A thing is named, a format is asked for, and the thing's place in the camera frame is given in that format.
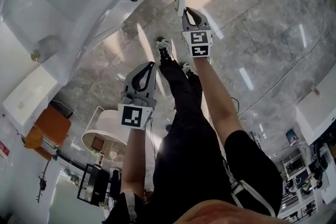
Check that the clear glass bottle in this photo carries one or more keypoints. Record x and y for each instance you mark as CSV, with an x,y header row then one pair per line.
x,y
44,48

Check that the person's right shoe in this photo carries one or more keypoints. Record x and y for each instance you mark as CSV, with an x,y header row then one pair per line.
x,y
187,69

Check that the white low platform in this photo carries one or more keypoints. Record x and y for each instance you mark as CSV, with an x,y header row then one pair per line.
x,y
317,112

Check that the person's right forearm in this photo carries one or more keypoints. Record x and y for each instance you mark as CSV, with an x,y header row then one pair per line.
x,y
218,102

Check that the person's left forearm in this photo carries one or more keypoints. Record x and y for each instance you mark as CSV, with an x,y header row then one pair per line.
x,y
134,160

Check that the person's face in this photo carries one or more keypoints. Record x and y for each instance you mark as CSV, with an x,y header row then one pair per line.
x,y
223,213

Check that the person's shoe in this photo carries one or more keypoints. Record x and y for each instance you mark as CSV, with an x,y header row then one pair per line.
x,y
163,47
187,69

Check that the black framed glass case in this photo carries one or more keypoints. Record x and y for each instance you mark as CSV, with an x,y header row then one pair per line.
x,y
97,183

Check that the round beige side table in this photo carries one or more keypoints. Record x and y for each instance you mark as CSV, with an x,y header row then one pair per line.
x,y
110,123

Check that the small green plant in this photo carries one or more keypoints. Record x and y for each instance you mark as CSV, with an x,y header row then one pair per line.
x,y
96,152

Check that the small brown box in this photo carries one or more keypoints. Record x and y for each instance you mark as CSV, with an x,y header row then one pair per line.
x,y
97,143

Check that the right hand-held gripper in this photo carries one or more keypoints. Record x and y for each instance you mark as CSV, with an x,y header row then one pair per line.
x,y
198,43

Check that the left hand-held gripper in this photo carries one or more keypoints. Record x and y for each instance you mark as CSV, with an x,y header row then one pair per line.
x,y
134,115

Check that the white rectangular box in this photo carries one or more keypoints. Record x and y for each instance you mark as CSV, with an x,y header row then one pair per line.
x,y
29,94

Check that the person's black shirt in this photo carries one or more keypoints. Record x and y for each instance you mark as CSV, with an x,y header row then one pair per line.
x,y
210,178

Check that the person's left shoe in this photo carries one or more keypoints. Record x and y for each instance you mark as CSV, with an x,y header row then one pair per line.
x,y
163,47

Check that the person's black trousers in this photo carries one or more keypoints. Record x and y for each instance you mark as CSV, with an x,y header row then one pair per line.
x,y
183,97

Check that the red and white sticker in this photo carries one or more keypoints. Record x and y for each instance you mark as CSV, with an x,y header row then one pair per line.
x,y
4,149

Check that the orange pillow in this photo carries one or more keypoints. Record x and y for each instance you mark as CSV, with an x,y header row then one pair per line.
x,y
32,137

